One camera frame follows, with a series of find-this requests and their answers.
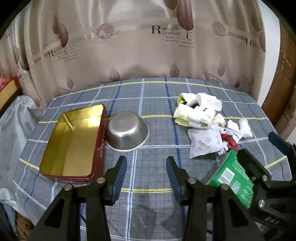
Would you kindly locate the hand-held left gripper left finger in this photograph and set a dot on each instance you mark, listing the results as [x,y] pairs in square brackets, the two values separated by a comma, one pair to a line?
[118,183]

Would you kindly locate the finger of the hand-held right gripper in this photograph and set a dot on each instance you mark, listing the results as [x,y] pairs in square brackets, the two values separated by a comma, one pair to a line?
[252,166]
[278,142]

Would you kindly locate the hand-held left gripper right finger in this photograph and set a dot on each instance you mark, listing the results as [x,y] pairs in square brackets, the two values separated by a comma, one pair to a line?
[174,183]

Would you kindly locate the green packet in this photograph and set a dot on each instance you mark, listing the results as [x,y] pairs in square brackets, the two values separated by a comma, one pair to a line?
[229,178]

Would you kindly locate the floral printed tissue packet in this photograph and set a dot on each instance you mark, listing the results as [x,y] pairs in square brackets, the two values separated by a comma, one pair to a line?
[204,143]

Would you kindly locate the red tin box gold inside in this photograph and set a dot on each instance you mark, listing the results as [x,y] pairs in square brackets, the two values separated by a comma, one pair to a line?
[74,143]

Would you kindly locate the red cloth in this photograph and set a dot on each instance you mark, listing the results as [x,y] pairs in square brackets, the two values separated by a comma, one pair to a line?
[229,140]

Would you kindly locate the star printed white cloth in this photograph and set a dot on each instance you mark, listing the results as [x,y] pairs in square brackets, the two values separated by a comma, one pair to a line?
[225,132]

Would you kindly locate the grey plaid bed sheet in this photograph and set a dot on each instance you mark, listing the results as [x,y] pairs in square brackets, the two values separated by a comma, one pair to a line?
[148,143]

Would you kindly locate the brown wooden door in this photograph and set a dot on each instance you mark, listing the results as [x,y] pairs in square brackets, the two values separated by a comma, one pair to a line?
[284,92]

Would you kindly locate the steel bowl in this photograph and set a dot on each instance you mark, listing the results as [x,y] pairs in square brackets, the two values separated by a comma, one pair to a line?
[126,132]

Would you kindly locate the small white tissue wad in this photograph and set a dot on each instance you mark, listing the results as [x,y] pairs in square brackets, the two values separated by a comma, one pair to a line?
[219,119]

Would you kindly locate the tan cloth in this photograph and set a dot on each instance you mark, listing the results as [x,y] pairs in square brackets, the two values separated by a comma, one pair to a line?
[24,228]

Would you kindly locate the beige leaf printed curtain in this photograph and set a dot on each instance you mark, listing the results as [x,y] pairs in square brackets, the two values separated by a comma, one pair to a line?
[138,58]

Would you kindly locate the red cardboard box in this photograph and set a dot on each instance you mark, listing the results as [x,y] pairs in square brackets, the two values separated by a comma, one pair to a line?
[9,92]

